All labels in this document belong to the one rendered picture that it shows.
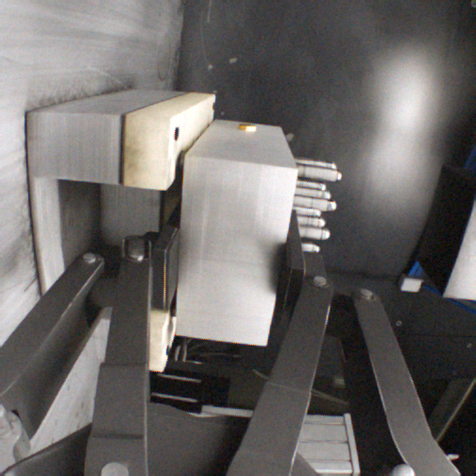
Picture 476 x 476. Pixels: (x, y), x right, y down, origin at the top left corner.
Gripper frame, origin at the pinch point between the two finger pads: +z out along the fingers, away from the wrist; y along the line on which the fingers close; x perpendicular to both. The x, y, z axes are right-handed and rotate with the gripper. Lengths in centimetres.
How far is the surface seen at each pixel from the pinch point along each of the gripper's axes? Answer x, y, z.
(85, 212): -0.2, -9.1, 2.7
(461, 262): -1.1, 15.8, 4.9
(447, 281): -2.9, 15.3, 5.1
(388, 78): 10.6, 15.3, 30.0
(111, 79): 7.4, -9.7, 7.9
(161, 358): -5.3, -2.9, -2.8
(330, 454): -24.6, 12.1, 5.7
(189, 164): 4.5, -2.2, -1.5
